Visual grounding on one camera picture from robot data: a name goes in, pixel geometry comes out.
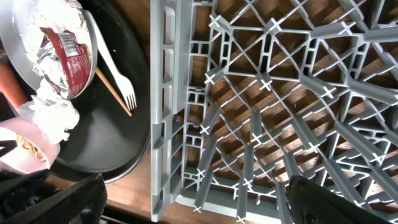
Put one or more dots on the white plastic fork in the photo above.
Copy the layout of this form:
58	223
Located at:
125	86

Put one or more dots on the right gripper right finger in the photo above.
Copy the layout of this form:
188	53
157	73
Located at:
310	203

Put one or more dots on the grey dishwasher rack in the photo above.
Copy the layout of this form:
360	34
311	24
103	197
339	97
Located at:
247	94

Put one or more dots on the red foil snack wrapper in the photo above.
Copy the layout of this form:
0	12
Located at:
63	62

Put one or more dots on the peanut shells pile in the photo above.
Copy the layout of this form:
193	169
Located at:
30	147

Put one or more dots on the round black tray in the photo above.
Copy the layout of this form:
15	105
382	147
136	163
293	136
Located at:
106	139

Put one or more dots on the white paper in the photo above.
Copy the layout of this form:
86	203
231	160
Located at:
51	113

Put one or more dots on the orange carrot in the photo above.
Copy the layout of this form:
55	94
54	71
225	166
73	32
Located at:
11	88

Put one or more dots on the grey plate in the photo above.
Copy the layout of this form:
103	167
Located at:
17	33

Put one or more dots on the white tissue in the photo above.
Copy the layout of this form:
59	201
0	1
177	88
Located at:
59	15

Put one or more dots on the pink bowl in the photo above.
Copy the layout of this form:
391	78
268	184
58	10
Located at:
20	160

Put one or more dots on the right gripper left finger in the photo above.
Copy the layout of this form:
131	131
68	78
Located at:
27	199

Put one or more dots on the wooden chopstick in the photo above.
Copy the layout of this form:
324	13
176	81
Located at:
112	90

